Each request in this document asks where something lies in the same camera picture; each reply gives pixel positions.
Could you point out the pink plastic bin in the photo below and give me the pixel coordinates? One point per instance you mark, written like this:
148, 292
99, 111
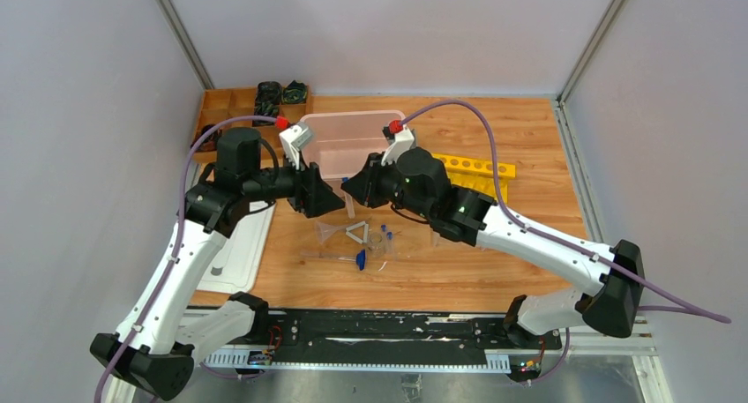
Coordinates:
342, 142

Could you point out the green patterned fabric roll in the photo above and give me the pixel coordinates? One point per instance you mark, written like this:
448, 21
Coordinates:
295, 93

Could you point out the graduated cylinder blue base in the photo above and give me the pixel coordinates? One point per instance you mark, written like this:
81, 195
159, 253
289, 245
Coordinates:
359, 259

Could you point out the wooden compartment tray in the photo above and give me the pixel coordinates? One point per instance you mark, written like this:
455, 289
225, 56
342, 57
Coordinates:
220, 104

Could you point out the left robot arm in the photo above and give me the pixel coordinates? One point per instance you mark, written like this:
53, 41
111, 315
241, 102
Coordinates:
150, 349

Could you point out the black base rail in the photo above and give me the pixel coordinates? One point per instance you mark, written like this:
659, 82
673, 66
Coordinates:
381, 340

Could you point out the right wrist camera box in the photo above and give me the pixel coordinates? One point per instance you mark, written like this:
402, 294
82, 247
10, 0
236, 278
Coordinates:
400, 139

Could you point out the small glass beaker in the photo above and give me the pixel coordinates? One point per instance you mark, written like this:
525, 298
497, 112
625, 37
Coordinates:
376, 245

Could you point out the clear plastic funnel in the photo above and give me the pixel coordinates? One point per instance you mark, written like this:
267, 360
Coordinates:
325, 231

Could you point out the white plastic lid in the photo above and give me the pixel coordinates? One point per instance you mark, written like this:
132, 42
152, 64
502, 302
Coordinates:
235, 267

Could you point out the white clay triangle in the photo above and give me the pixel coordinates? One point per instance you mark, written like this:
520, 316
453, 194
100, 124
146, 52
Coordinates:
358, 231

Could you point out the black fabric roll back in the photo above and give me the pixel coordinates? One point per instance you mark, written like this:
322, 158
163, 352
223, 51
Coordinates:
268, 99

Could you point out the yellow test tube rack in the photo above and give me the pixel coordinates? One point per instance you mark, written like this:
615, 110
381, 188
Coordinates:
478, 174

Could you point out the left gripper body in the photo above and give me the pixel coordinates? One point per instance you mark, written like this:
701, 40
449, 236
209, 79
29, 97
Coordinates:
301, 189

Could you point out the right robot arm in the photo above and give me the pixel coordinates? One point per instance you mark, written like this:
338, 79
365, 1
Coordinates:
605, 289

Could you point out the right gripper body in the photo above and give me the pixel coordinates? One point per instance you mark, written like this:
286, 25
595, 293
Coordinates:
390, 188

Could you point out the dark fabric roll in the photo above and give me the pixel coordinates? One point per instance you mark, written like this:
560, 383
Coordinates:
209, 143

